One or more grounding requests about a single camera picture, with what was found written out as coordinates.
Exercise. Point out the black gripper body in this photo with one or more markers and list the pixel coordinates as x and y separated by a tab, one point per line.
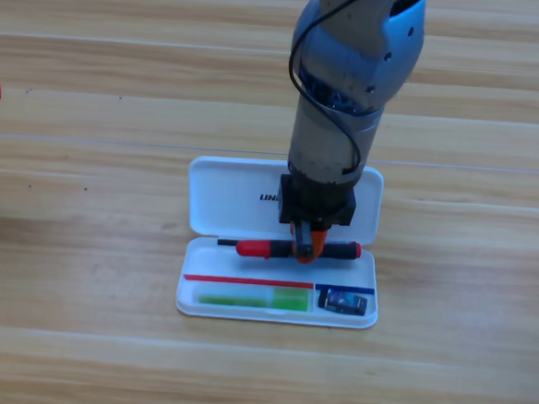
315	205

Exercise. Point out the orange black-tipped gripper finger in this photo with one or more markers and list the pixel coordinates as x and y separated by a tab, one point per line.
314	256

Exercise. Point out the red and black marker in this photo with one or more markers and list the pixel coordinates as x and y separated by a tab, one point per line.
257	248

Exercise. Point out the green highlighter pen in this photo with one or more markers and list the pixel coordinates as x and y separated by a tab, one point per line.
286	299

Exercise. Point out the black eraser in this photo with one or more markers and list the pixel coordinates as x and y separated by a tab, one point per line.
343	302

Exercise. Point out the white Unitree pencil case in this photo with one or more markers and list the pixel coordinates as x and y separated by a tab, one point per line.
223	199

